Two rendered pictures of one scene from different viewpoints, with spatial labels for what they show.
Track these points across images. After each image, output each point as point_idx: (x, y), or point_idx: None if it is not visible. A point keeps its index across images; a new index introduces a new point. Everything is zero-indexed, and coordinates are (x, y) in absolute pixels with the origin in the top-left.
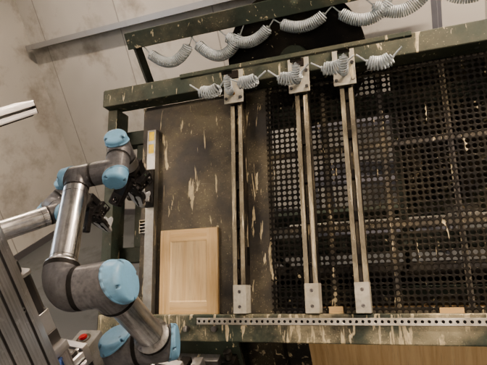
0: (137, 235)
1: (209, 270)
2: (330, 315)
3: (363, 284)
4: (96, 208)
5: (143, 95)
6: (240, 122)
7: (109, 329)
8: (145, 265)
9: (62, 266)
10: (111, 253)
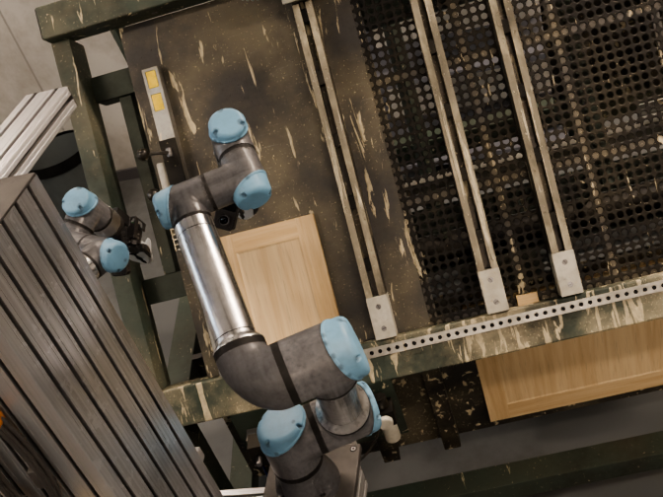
0: (165, 252)
1: (315, 284)
2: (524, 308)
3: (565, 254)
4: (126, 231)
5: (119, 8)
6: (316, 33)
7: (263, 416)
8: None
9: (255, 348)
10: (136, 294)
